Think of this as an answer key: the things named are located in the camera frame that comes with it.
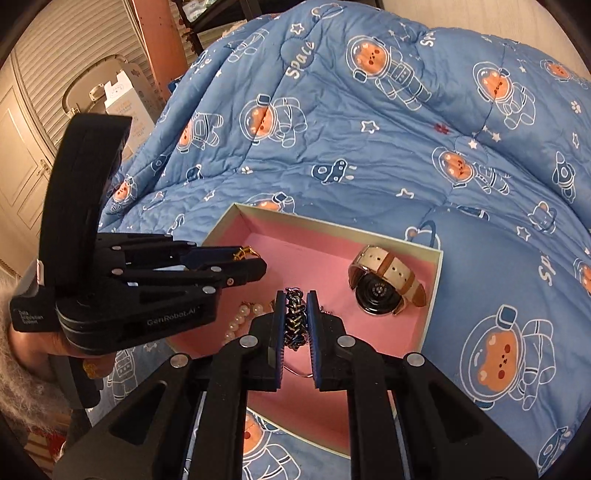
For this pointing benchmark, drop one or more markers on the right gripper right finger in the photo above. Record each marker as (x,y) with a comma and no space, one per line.
(407,420)

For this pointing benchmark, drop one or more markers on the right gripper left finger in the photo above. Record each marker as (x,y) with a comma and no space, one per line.
(186,420)

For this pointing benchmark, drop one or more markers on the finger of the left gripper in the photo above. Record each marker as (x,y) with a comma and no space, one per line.
(142,251)
(217,275)

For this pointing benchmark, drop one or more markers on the beige strap wristwatch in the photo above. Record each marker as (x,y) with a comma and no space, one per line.
(383,284)

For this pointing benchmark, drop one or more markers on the thin silver bangle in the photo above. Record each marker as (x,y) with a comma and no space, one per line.
(295,372)

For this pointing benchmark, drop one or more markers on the left hand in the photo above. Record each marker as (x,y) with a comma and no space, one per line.
(32,351)

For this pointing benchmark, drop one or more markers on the white cardboard box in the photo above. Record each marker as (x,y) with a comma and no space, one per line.
(131,95)

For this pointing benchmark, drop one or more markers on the green box pink interior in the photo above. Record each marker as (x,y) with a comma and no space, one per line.
(312,255)

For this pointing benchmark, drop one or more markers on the pink curtain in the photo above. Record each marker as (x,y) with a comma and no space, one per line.
(162,41)

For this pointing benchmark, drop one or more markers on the black metal shelf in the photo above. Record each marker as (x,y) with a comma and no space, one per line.
(196,17)

